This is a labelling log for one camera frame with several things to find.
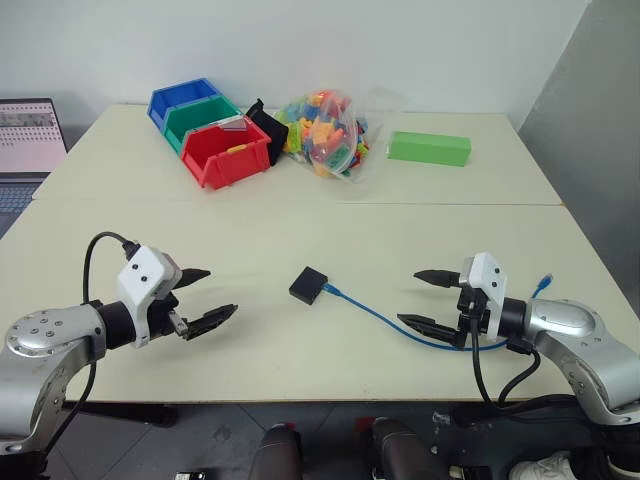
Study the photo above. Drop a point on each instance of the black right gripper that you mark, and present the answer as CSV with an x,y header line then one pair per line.
x,y
472,305

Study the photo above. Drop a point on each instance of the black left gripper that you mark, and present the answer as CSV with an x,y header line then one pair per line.
x,y
162,315

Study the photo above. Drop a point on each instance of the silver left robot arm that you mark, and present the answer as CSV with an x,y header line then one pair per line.
x,y
55,335

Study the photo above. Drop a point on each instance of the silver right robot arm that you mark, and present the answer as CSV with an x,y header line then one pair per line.
x,y
565,320

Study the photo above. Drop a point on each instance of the small black box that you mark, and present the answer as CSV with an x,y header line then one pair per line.
x,y
307,286

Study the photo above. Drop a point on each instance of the red plastic storage bin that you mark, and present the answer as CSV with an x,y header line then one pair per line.
x,y
240,162

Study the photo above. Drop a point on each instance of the dark rounded shape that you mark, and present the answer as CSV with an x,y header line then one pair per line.
x,y
405,450
276,455

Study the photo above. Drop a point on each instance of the small yellow piece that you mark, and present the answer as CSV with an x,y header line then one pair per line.
x,y
236,148

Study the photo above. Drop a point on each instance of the green rectangular box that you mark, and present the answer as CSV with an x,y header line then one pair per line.
x,y
429,148

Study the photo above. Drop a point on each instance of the black plastic bin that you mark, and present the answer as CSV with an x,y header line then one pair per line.
x,y
267,127

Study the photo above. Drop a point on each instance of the green plastic storage bin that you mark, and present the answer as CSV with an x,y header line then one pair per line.
x,y
200,112

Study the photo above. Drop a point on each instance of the clear bag of colourful blocks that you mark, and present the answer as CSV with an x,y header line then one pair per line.
x,y
325,135

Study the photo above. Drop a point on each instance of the blue plastic storage bin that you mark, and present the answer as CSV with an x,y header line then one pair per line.
x,y
172,95

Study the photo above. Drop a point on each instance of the open laptop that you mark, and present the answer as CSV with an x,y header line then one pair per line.
x,y
27,135

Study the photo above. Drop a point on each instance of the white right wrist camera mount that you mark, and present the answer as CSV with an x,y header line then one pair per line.
x,y
487,274

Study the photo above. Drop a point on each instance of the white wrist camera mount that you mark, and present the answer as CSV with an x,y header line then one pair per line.
x,y
142,272
487,274

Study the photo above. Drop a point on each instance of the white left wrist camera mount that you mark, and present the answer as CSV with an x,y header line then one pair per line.
x,y
142,272

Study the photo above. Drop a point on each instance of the black table frame bar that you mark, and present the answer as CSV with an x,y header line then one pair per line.
x,y
130,413

